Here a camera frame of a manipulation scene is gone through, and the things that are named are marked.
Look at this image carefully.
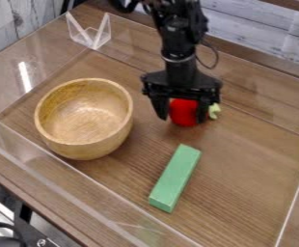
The red toy strawberry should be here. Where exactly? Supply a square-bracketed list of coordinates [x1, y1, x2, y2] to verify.
[168, 98, 197, 127]

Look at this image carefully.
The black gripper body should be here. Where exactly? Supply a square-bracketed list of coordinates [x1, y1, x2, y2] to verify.
[140, 56, 223, 100]

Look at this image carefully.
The green rectangular stick block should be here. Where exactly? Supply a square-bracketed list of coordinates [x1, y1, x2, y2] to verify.
[148, 144, 201, 213]

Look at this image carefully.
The black cable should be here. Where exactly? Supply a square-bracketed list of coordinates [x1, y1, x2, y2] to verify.
[0, 220, 23, 247]

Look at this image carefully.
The clear acrylic tray wall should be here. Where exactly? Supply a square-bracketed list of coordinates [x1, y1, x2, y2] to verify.
[0, 123, 201, 247]

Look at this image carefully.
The black table frame leg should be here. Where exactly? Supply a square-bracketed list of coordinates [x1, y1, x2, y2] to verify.
[12, 202, 61, 247]

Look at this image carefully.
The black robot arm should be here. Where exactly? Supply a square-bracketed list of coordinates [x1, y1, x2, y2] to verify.
[108, 0, 223, 124]

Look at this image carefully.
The brown wooden bowl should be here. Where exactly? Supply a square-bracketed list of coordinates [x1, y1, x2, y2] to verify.
[33, 78, 133, 160]

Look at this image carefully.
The clear acrylic corner bracket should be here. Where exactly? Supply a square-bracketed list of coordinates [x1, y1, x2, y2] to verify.
[65, 12, 111, 50]

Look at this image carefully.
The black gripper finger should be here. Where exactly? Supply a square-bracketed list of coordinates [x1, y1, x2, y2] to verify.
[196, 97, 220, 124]
[149, 95, 169, 120]

